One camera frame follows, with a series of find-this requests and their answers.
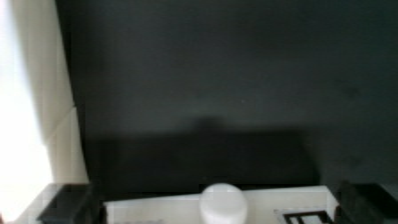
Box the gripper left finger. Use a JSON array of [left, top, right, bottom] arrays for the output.
[[38, 184, 107, 224]]

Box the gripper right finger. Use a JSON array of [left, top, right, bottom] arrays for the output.
[[334, 182, 398, 224]]

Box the white front drawer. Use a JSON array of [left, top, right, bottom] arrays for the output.
[[105, 184, 338, 224]]

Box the white U-shaped border frame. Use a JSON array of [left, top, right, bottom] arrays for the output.
[[0, 0, 89, 224]]

